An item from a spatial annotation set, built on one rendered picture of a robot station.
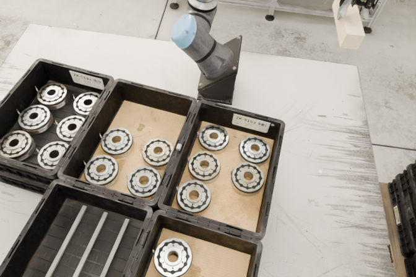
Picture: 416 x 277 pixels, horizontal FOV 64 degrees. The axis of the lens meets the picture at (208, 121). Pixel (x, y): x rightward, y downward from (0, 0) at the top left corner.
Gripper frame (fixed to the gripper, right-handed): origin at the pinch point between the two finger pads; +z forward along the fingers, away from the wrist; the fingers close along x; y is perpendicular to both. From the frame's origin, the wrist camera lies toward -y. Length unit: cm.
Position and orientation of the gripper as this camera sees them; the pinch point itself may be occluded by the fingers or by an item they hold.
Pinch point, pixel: (348, 16)
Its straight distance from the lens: 134.5
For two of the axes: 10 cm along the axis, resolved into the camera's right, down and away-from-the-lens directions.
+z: -0.6, 5.8, 8.1
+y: -1.0, 8.1, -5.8
